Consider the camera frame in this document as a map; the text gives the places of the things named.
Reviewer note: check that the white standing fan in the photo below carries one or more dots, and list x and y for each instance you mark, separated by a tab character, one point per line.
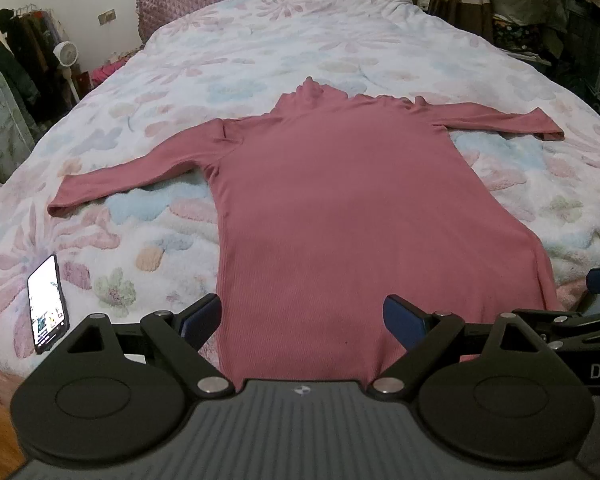
69	55

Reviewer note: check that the wall switch plate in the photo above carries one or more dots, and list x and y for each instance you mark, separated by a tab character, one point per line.
107	16

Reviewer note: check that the rack of dark clothes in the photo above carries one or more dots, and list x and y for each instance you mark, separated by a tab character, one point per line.
25	55

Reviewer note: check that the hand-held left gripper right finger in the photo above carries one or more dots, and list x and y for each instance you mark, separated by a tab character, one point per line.
402	321

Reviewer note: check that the pink long-sleeve top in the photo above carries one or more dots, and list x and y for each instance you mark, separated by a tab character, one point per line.
340	200

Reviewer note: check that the brown striped cloth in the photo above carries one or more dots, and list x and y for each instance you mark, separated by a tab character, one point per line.
460	5

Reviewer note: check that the floral fleece blanket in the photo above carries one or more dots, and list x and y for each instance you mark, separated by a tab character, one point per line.
260	35

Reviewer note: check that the bright pink cloth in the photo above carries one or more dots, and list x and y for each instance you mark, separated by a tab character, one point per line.
107	70

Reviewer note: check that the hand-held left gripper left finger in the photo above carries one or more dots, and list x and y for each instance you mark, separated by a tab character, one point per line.
200	321

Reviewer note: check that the grey quilted cover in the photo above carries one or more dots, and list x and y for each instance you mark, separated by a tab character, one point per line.
2	120

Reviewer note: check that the black smartphone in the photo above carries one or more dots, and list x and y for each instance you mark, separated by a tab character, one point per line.
46	305

